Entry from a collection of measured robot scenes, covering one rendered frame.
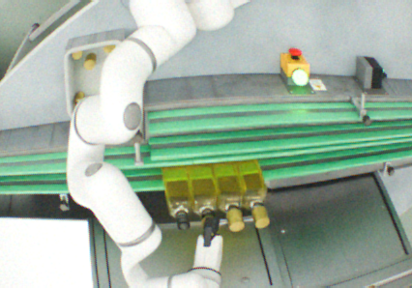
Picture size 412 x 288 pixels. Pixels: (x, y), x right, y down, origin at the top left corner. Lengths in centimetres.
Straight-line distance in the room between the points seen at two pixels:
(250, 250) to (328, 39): 64
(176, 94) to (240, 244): 41
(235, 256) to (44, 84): 72
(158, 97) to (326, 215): 58
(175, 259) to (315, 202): 47
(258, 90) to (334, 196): 42
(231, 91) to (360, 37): 48
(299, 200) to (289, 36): 48
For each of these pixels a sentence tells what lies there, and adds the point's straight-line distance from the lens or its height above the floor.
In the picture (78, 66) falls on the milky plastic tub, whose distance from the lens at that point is 136.
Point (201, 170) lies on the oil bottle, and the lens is 130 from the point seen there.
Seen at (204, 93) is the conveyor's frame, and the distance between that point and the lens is 133.
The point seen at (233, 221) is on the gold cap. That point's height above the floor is 116.
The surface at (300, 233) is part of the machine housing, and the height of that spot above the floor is 108.
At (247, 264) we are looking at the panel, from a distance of 127.
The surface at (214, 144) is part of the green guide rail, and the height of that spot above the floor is 93.
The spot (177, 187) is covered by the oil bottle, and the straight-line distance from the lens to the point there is 125.
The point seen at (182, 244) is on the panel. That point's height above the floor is 109.
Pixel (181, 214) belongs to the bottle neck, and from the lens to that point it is 120.
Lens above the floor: 198
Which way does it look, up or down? 53 degrees down
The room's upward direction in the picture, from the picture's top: 166 degrees clockwise
